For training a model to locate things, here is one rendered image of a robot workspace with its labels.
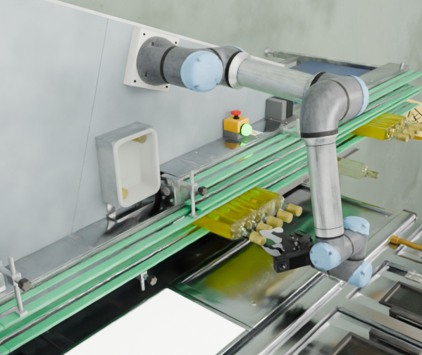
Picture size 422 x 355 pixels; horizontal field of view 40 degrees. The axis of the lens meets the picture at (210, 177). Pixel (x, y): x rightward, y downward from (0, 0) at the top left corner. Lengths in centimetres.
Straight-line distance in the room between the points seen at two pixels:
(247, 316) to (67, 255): 55
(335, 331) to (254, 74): 78
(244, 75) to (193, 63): 17
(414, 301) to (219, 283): 61
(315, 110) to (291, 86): 20
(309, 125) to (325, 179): 14
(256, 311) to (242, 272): 20
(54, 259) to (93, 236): 15
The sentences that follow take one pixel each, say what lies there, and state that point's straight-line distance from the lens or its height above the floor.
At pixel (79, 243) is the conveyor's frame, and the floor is 82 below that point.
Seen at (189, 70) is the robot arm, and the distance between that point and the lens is 169.
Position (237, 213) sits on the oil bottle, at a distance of 195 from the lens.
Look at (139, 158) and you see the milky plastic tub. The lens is 192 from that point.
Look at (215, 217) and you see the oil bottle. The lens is 193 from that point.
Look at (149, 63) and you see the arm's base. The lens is 179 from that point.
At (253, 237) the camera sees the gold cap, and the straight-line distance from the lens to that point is 186.
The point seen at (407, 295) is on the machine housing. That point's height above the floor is 156.
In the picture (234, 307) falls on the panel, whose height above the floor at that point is 122.
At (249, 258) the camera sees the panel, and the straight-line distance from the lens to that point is 200.
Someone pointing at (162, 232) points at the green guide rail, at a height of 94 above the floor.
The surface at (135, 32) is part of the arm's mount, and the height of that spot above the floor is 77.
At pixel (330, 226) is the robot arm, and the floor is 147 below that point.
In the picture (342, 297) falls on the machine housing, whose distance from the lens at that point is 189.
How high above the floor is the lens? 211
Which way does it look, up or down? 37 degrees down
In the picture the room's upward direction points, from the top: 109 degrees clockwise
